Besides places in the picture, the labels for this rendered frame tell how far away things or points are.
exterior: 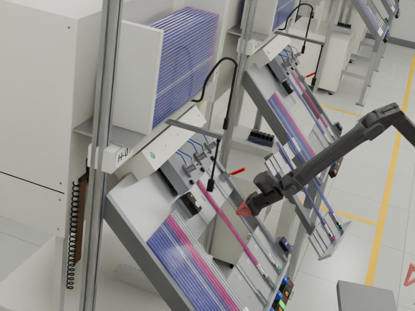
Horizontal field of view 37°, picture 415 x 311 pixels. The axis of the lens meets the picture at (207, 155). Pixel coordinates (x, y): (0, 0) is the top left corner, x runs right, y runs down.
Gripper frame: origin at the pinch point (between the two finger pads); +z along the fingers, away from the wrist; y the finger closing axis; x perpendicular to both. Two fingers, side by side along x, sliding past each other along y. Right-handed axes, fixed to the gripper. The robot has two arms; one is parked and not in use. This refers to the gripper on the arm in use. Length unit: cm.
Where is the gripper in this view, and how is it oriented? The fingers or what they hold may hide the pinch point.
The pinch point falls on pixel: (238, 211)
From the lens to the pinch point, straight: 242.9
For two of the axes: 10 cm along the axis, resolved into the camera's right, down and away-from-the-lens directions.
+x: 5.4, 8.3, 1.4
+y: -3.4, 3.7, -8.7
